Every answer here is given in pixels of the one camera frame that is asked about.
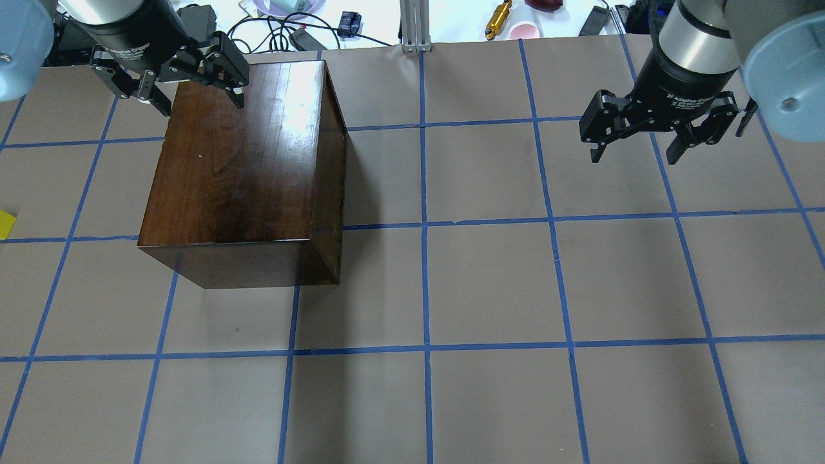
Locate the dark wooden drawer cabinet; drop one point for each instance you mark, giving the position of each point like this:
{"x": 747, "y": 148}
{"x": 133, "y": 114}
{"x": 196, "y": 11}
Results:
{"x": 252, "y": 197}

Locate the yellow block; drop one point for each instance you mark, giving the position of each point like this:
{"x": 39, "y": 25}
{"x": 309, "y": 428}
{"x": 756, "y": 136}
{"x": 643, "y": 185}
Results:
{"x": 7, "y": 222}

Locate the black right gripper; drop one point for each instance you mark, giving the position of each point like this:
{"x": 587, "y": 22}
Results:
{"x": 682, "y": 85}

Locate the gold cylinder tool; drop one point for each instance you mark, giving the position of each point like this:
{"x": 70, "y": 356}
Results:
{"x": 497, "y": 20}

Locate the pink cup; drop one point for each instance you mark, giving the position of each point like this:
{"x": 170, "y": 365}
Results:
{"x": 524, "y": 30}

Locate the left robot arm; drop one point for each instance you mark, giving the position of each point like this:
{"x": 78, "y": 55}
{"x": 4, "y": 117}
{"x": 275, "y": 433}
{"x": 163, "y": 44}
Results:
{"x": 27, "y": 38}

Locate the aluminium frame post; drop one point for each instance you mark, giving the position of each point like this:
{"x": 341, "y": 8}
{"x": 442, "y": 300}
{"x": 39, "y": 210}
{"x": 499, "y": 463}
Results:
{"x": 415, "y": 26}

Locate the small blue black device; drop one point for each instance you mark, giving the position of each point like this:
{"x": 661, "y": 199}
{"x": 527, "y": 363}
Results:
{"x": 350, "y": 24}

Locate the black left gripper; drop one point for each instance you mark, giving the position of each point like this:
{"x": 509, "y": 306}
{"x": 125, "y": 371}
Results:
{"x": 134, "y": 46}

